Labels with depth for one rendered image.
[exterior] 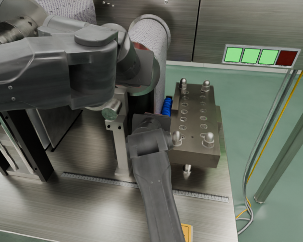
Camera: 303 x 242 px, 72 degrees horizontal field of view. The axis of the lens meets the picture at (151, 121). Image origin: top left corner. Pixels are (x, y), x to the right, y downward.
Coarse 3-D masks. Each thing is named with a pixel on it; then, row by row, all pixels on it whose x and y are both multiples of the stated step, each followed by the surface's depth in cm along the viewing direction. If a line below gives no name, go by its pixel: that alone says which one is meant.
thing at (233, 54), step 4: (228, 48) 75; (232, 48) 75; (236, 48) 75; (240, 48) 74; (228, 52) 76; (232, 52) 76; (236, 52) 75; (240, 52) 75; (228, 56) 77; (232, 56) 76; (236, 56) 76; (228, 60) 78; (232, 60) 78; (236, 60) 77
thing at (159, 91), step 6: (162, 72) 65; (162, 78) 67; (162, 84) 69; (156, 90) 56; (162, 90) 72; (156, 96) 58; (162, 96) 74; (156, 102) 59; (162, 102) 77; (156, 108) 61
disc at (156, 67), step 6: (132, 42) 47; (138, 42) 47; (138, 48) 48; (144, 48) 48; (156, 60) 49; (156, 66) 50; (156, 72) 51; (156, 78) 52; (156, 84) 53; (144, 90) 55; (150, 90) 54
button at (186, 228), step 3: (183, 225) 55; (186, 225) 55; (189, 225) 55; (183, 228) 54; (186, 228) 54; (189, 228) 54; (183, 231) 54; (186, 231) 54; (189, 231) 54; (186, 234) 53; (189, 234) 53; (186, 237) 53; (189, 237) 53; (186, 240) 52; (189, 240) 52
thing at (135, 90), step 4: (152, 68) 50; (152, 72) 50; (152, 76) 51; (128, 88) 54; (132, 88) 54; (136, 88) 54; (140, 88) 53; (144, 88) 53; (132, 92) 55; (136, 92) 54
